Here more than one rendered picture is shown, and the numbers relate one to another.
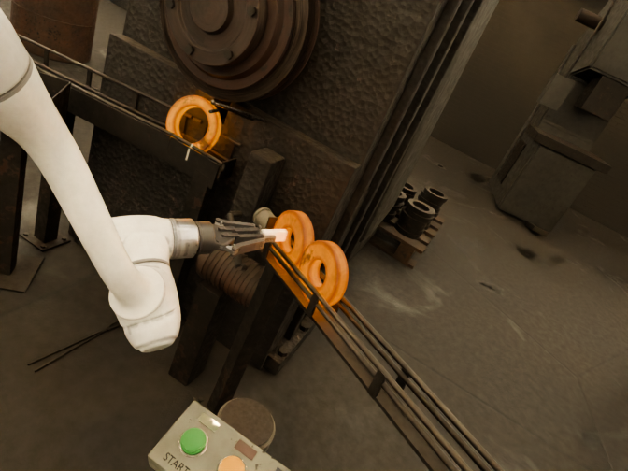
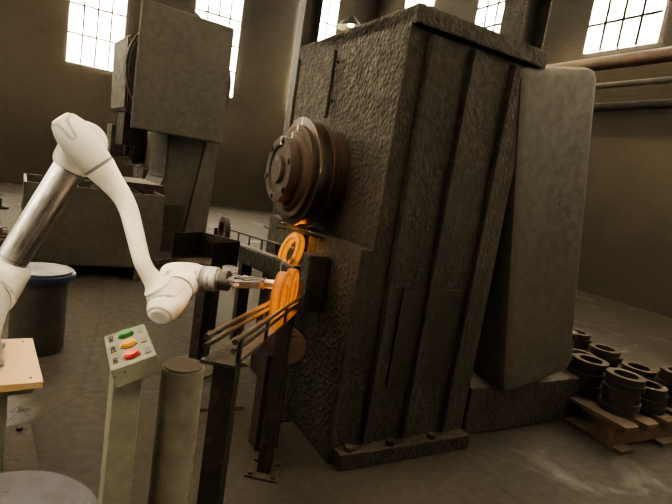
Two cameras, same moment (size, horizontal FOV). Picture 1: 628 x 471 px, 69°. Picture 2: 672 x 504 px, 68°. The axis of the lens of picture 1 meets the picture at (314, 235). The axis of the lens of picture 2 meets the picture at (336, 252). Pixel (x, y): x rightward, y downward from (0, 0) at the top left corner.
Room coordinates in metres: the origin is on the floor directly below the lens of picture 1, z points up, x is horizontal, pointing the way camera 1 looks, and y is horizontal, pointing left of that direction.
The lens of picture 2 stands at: (-0.02, -1.30, 1.12)
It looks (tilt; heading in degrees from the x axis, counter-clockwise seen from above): 8 degrees down; 47
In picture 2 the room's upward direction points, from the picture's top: 9 degrees clockwise
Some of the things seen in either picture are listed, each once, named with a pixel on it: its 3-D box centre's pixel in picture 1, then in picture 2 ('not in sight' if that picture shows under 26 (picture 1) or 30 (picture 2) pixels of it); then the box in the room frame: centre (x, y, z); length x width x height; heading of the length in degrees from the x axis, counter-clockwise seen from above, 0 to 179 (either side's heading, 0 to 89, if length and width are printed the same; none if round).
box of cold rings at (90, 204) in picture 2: not in sight; (90, 223); (1.30, 3.29, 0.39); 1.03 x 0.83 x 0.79; 171
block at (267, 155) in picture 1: (257, 188); (313, 282); (1.29, 0.22, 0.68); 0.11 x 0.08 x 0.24; 167
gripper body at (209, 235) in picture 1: (213, 237); (231, 280); (0.90, 0.21, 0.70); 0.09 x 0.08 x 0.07; 132
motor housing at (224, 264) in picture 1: (216, 322); (274, 388); (1.12, 0.16, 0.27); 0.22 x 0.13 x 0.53; 77
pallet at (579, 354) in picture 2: (367, 182); (578, 362); (3.20, -0.19, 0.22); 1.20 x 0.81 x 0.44; 75
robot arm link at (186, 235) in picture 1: (181, 238); (211, 278); (0.85, 0.26, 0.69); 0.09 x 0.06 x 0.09; 42
